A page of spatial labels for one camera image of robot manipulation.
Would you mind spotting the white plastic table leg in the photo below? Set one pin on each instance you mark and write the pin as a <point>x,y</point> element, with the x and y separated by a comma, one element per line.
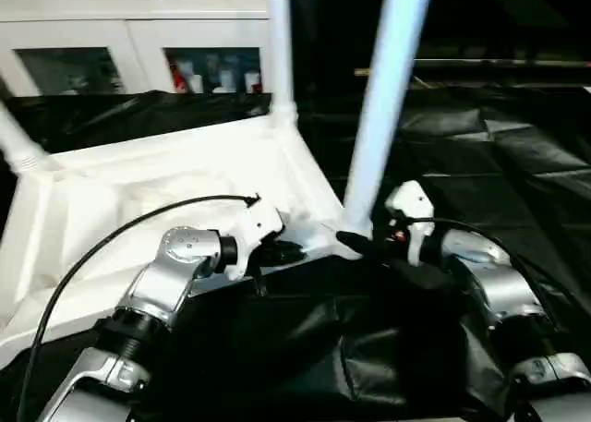
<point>281,48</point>
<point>18,140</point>
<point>388,94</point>

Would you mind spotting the white plastic table top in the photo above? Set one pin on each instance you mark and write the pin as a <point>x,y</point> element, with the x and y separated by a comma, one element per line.
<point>138,172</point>

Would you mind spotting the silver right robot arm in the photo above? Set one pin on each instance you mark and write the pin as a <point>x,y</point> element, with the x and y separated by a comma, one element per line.
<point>503,292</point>

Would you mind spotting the small tan label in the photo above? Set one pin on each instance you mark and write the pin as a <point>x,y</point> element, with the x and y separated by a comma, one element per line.
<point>362,71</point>

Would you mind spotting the red bottle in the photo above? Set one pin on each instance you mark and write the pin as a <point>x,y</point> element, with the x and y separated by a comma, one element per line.
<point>177,75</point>

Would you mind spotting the white sideboard cabinet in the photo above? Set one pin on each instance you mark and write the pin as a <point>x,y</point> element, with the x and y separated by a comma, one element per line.
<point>115,29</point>

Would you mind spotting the dark metal rail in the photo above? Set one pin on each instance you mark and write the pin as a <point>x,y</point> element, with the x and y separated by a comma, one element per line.
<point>508,63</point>

